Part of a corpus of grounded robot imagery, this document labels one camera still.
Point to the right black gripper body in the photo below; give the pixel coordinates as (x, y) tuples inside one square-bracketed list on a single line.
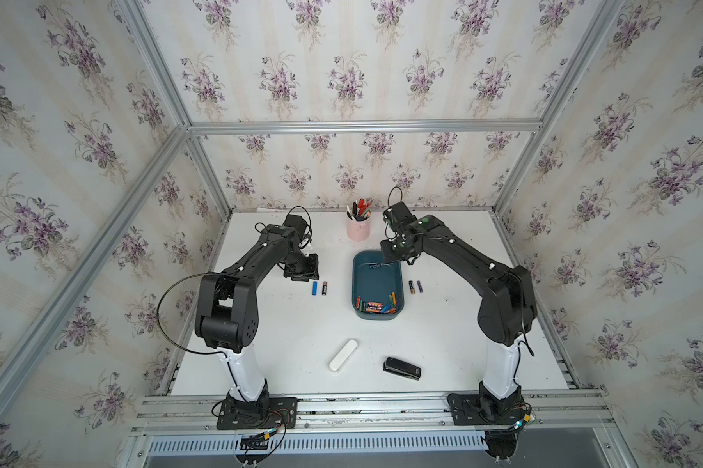
[(391, 250)]

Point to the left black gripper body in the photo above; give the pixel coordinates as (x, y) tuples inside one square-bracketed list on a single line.
[(300, 266)]

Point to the teal plastic storage box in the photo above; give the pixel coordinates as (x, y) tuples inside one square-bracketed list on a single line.
[(377, 287)]

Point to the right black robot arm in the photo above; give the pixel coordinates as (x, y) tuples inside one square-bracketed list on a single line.
[(508, 303)]

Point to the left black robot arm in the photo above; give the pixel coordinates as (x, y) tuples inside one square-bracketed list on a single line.
[(227, 307)]

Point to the pink pen cup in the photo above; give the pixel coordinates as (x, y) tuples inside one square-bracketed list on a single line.
[(358, 230)]

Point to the pens in cup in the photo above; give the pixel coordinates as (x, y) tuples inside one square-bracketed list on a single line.
[(359, 210)]

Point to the white rectangular case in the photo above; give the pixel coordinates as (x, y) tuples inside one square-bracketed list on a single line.
[(340, 359)]

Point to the black stapler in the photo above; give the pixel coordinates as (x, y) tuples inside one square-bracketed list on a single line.
[(401, 368)]

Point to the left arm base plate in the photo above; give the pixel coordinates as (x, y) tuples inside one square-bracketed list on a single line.
[(264, 414)]

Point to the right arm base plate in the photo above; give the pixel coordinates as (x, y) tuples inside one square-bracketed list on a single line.
[(484, 409)]

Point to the aluminium front rail frame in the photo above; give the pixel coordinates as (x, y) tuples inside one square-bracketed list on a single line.
[(555, 425)]

